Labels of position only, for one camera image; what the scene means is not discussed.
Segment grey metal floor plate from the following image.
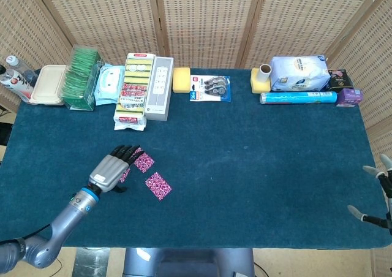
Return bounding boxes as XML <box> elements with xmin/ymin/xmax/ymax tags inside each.
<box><xmin>72</xmin><ymin>247</ymin><xmax>111</xmax><ymax>277</ymax></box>

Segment blue carpet table mat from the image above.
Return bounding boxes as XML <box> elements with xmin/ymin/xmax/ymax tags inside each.
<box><xmin>0</xmin><ymin>67</ymin><xmax>392</xmax><ymax>249</ymax></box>

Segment clear bottle white cap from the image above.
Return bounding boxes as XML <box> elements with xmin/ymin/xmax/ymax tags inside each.
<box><xmin>6</xmin><ymin>55</ymin><xmax>39</xmax><ymax>86</ymax></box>

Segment small purple box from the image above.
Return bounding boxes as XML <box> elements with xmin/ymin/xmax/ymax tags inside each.
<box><xmin>335</xmin><ymin>88</ymin><xmax>364</xmax><ymax>107</ymax></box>

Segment yellow scouring sponge multipack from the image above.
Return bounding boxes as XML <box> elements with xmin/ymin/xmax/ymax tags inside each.
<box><xmin>113</xmin><ymin>52</ymin><xmax>157</xmax><ymax>132</ymax></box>

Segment white roll cardboard core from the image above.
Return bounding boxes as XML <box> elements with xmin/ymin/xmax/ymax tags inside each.
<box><xmin>259</xmin><ymin>63</ymin><xmax>273</xmax><ymax>82</ymax></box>

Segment bottles at left edge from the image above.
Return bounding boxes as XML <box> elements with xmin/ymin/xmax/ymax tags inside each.
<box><xmin>0</xmin><ymin>64</ymin><xmax>35</xmax><ymax>104</ymax></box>

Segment beige lidded food container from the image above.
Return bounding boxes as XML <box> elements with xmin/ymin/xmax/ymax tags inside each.
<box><xmin>29</xmin><ymin>64</ymin><xmax>67</xmax><ymax>107</ymax></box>

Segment clear box green tea bags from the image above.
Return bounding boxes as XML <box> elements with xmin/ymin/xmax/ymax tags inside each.
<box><xmin>61</xmin><ymin>45</ymin><xmax>105</xmax><ymax>112</ymax></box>

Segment yellow sponge block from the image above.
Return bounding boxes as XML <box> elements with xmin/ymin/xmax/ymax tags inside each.
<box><xmin>171</xmin><ymin>67</ymin><xmax>192</xmax><ymax>94</ymax></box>
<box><xmin>250</xmin><ymin>67</ymin><xmax>273</xmax><ymax>94</ymax></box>

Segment white power strip box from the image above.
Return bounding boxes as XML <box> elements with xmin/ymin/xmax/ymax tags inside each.
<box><xmin>143</xmin><ymin>56</ymin><xmax>175</xmax><ymax>122</ymax></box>

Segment correction tape blister pack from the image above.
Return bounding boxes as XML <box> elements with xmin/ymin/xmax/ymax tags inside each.
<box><xmin>189</xmin><ymin>74</ymin><xmax>232</xmax><ymax>103</ymax></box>

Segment light blue wet wipes pack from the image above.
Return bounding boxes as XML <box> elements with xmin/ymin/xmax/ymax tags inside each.
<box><xmin>93</xmin><ymin>63</ymin><xmax>126</xmax><ymax>107</ymax></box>

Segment black background equipment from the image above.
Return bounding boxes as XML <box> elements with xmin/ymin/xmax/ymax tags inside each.
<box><xmin>0</xmin><ymin>105</ymin><xmax>15</xmax><ymax>146</ymax></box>

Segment blue plastic wrap roll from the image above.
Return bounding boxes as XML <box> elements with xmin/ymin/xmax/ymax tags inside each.
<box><xmin>259</xmin><ymin>90</ymin><xmax>338</xmax><ymax>105</ymax></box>

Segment grey robot torso base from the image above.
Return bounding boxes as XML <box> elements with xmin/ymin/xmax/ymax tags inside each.
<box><xmin>123</xmin><ymin>247</ymin><xmax>255</xmax><ymax>277</ymax></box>

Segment black box pink print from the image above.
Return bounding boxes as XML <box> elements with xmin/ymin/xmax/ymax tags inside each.
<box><xmin>324</xmin><ymin>69</ymin><xmax>353</xmax><ymax>91</ymax></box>

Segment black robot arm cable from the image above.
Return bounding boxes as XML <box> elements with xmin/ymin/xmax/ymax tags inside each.
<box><xmin>0</xmin><ymin>224</ymin><xmax>52</xmax><ymax>245</ymax></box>

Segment white blue tissue pack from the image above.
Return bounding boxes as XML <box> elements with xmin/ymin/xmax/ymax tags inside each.
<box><xmin>269</xmin><ymin>55</ymin><xmax>332</xmax><ymax>93</ymax></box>

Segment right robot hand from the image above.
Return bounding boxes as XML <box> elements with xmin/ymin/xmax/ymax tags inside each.
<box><xmin>347</xmin><ymin>153</ymin><xmax>392</xmax><ymax>230</ymax></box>

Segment wicker folding screen panel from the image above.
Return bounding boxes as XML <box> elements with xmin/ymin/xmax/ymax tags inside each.
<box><xmin>153</xmin><ymin>0</ymin><xmax>264</xmax><ymax>70</ymax></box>
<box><xmin>324</xmin><ymin>0</ymin><xmax>392</xmax><ymax>277</ymax></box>
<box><xmin>30</xmin><ymin>0</ymin><xmax>169</xmax><ymax>68</ymax></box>
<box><xmin>237</xmin><ymin>0</ymin><xmax>382</xmax><ymax>71</ymax></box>
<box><xmin>0</xmin><ymin>0</ymin><xmax>76</xmax><ymax>114</ymax></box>

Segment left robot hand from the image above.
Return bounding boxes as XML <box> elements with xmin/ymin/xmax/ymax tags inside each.
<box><xmin>88</xmin><ymin>144</ymin><xmax>141</xmax><ymax>195</ymax></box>

